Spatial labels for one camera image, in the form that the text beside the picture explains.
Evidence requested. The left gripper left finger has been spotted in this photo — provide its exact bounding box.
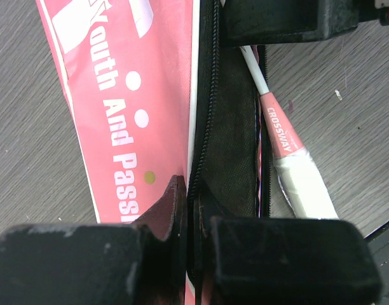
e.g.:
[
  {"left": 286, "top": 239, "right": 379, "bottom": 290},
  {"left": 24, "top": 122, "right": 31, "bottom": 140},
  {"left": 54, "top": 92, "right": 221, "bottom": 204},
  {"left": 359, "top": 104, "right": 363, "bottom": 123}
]
[{"left": 133, "top": 175, "right": 187, "bottom": 304}]

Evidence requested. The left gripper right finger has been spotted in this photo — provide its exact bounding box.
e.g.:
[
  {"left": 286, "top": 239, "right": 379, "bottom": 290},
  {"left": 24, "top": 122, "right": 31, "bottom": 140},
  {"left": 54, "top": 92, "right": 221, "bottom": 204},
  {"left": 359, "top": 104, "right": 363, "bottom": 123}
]
[{"left": 190, "top": 183, "right": 242, "bottom": 304}]

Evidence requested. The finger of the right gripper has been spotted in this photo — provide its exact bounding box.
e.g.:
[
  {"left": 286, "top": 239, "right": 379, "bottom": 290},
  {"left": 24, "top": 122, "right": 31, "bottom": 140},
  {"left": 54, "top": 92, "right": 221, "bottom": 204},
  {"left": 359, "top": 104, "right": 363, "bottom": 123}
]
[{"left": 221, "top": 0, "right": 359, "bottom": 46}]

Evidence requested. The pink racket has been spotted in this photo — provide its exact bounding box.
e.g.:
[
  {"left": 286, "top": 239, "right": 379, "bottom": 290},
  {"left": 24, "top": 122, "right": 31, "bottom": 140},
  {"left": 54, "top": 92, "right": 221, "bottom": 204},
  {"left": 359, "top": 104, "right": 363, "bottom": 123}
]
[{"left": 238, "top": 43, "right": 339, "bottom": 219}]

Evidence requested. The pink racket bag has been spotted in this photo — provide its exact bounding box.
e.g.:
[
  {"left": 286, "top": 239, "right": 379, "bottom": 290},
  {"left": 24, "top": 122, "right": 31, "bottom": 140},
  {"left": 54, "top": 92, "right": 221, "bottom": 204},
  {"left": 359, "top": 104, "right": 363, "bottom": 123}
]
[{"left": 37, "top": 1, "right": 269, "bottom": 304}]

